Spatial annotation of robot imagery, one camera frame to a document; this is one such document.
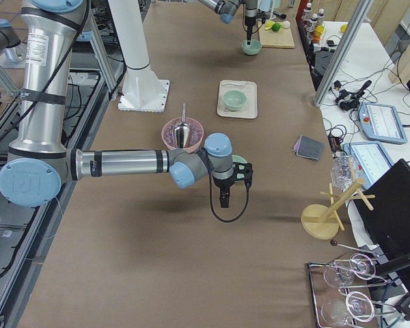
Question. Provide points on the grey folded cloth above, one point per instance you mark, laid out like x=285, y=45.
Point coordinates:
x=308, y=148

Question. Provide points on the green lime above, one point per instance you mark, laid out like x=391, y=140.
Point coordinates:
x=276, y=27

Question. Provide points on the green bowl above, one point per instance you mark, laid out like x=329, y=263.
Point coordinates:
x=251, y=47
x=238, y=159
x=234, y=100

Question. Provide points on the black monitor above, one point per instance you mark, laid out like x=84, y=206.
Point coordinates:
x=388, y=224

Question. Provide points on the blue teach pendant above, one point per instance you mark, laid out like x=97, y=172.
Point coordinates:
x=381, y=123
x=372, y=157

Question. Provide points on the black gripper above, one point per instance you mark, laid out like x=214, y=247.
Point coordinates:
x=222, y=185
x=249, y=22

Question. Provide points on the blue teach pendant far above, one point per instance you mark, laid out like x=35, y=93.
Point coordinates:
x=381, y=123

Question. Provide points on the aluminium frame post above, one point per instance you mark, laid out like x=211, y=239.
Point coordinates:
x=346, y=42

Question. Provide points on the pink bowl with ice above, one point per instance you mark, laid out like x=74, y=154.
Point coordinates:
x=197, y=134

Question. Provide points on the metal scoop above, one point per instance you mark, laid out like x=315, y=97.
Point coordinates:
x=181, y=132

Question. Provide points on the green bowl on tray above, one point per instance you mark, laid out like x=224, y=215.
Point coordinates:
x=234, y=100

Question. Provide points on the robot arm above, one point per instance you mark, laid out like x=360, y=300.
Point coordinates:
x=39, y=164
x=227, y=10

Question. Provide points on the white garlic bulb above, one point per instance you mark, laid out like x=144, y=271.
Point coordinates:
x=285, y=24

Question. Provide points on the wooden cutting board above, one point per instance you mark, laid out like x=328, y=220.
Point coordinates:
x=281, y=39

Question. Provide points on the blue teach pendant near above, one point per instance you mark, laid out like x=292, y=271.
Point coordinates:
x=372, y=157

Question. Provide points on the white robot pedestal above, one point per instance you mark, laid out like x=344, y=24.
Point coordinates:
x=142, y=90

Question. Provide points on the gripper camera mount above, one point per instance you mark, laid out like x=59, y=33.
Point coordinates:
x=248, y=181

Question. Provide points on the cream rectangular tray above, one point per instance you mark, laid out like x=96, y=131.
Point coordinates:
x=247, y=111

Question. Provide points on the wire glass rack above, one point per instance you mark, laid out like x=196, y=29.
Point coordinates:
x=340, y=289

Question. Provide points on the wooden mug tree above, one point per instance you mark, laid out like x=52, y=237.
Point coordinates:
x=346, y=184

